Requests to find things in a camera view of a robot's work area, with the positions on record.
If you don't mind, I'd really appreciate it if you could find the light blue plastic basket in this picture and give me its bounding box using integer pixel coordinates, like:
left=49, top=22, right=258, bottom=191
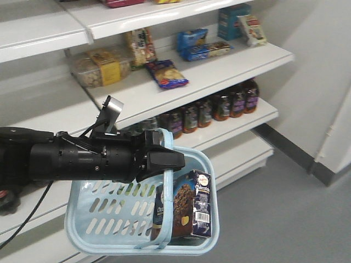
left=65, top=129, right=220, bottom=256

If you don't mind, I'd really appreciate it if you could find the dark chocolate cookie box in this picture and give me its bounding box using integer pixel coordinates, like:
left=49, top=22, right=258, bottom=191
left=150, top=169, right=212, bottom=242

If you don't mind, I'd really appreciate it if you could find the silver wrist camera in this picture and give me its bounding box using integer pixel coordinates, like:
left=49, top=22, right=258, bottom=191
left=103, top=95, right=124, bottom=115

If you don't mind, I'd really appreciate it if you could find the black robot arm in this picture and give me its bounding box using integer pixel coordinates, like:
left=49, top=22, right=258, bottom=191
left=1, top=127, right=185, bottom=190

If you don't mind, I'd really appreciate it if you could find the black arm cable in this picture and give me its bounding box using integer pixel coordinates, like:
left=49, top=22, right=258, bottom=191
left=0, top=180, right=54, bottom=250

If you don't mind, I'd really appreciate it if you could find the clear cookie tub yellow label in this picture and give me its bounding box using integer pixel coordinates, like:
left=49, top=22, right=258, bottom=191
left=69, top=47, right=132, bottom=88

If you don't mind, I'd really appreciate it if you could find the blue cracker packet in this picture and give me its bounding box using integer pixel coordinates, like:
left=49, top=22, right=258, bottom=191
left=145, top=60, right=189, bottom=89

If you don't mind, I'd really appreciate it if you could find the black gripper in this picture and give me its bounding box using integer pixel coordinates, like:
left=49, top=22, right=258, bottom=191
left=90, top=130, right=185, bottom=183

